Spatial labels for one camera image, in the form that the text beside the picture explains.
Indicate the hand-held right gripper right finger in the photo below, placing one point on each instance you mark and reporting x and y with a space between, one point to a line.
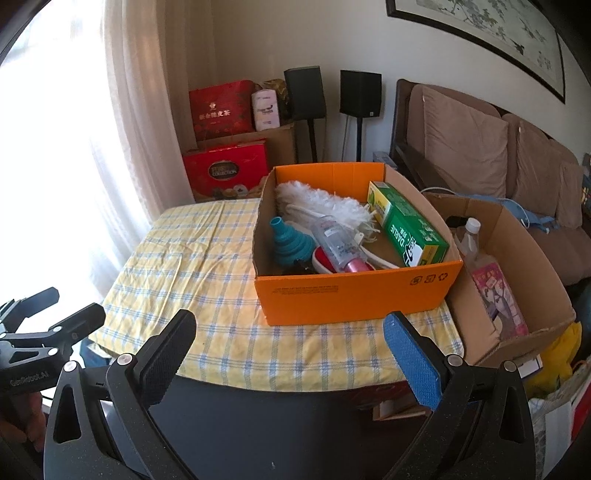
413 364

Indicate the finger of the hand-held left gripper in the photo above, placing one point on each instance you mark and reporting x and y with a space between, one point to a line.
87 318
39 302

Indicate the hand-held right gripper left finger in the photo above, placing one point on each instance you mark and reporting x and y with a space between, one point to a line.
166 364

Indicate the orange cardboard box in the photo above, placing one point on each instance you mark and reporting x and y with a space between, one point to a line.
346 295

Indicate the green printed carton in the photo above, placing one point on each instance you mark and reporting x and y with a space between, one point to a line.
406 230

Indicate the red and white lint brush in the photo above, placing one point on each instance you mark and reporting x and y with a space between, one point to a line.
323 262

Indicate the clear bottle with pink cap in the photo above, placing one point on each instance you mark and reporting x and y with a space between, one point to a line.
337 244

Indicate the blue collapsible funnel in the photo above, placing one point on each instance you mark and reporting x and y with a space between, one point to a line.
291 244

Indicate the white feather duster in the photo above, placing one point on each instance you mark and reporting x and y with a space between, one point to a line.
323 198

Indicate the person's left hand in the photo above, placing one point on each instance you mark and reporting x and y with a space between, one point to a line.
27 415

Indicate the small brown cardboard box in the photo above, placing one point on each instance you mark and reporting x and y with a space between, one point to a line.
397 408

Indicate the yellow blue checkered tablecloth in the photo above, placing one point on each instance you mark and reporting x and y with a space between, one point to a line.
207 277

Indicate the pink printed packet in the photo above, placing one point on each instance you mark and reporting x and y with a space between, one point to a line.
498 295

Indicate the small white box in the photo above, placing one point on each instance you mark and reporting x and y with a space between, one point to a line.
531 366

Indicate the clear bottle with white cap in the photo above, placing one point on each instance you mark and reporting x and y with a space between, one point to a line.
471 240

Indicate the yellow bag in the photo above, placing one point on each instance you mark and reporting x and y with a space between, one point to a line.
561 355

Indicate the white shopping bag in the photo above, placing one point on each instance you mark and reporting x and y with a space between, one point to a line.
551 429

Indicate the brown sofa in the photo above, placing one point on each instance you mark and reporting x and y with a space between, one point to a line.
554 254

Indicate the light blue cloth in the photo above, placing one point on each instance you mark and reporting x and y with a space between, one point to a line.
538 221

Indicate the red chocolate gift bag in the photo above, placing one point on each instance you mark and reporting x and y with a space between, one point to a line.
221 161

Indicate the grey blue box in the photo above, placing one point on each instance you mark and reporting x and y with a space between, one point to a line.
383 157

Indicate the large brown sofa cushion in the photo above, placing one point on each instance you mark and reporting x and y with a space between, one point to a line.
464 141

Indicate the small brown sofa cushion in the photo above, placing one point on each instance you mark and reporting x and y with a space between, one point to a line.
570 196

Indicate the medium brown sofa cushion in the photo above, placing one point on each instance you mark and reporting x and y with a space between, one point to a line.
540 170

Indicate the white sheer curtain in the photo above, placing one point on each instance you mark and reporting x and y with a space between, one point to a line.
138 92

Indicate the black speaker stand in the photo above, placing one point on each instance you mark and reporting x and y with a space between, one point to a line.
359 138
313 141

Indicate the red gold gift bag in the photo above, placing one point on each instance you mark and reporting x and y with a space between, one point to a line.
217 106

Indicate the dark wooden shelf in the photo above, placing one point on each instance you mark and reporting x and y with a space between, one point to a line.
585 184

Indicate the black speaker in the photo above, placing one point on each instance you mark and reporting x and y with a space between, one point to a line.
361 92
304 92

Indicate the gold patterned package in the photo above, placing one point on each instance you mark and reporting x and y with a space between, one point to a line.
277 85

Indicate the framed ink painting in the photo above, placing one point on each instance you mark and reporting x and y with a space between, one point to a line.
485 25

